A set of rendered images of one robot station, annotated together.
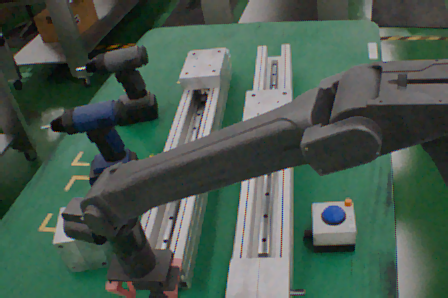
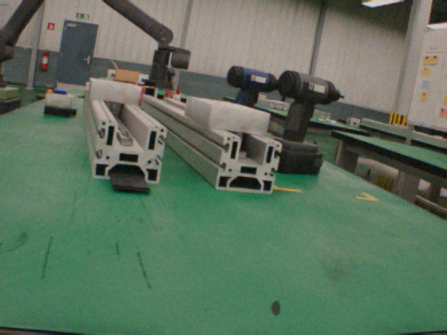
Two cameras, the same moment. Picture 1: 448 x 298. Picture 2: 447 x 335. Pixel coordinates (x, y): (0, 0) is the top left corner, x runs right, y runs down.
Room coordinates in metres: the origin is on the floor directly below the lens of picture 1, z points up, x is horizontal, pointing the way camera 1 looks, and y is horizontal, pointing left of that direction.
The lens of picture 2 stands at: (1.82, -0.40, 0.94)
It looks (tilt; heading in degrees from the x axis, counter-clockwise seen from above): 11 degrees down; 145
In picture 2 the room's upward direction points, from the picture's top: 11 degrees clockwise
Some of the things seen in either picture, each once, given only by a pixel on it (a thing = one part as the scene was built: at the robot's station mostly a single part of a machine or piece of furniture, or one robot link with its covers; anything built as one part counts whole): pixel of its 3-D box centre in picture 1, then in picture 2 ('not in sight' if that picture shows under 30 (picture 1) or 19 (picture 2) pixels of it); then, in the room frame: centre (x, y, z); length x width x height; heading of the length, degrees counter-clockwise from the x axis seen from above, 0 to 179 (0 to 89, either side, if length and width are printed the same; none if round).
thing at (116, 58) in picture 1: (119, 86); (310, 124); (1.14, 0.28, 0.89); 0.20 x 0.08 x 0.22; 91
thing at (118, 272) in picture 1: (136, 256); (158, 75); (0.48, 0.18, 0.94); 0.10 x 0.07 x 0.07; 78
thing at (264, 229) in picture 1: (271, 136); (108, 116); (0.87, -0.10, 0.82); 0.80 x 0.10 x 0.09; 168
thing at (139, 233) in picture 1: (121, 231); (163, 58); (0.48, 0.19, 1.00); 0.07 x 0.06 x 0.07; 65
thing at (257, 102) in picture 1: (269, 119); (111, 96); (0.87, -0.10, 0.87); 0.16 x 0.11 x 0.07; 168
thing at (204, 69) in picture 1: (205, 72); (223, 121); (1.16, 0.03, 0.87); 0.16 x 0.11 x 0.07; 168
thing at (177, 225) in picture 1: (194, 140); (184, 126); (0.91, 0.09, 0.82); 0.80 x 0.10 x 0.09; 168
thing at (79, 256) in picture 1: (90, 236); not in sight; (0.64, 0.32, 0.83); 0.11 x 0.10 x 0.10; 90
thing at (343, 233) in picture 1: (329, 226); (61, 104); (0.57, -0.16, 0.81); 0.10 x 0.08 x 0.06; 78
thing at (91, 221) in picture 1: (94, 215); (174, 50); (0.49, 0.22, 1.03); 0.12 x 0.09 x 0.12; 65
